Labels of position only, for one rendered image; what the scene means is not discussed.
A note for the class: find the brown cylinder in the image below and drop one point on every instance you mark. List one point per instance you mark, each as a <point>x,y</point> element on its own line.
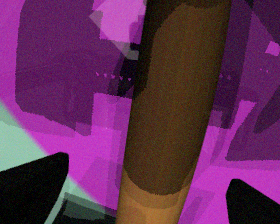
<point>181,50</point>

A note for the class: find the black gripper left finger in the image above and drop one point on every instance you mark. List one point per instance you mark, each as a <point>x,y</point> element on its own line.
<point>28,191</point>

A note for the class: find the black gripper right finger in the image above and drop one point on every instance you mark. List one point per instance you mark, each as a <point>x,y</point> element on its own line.
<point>245,205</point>

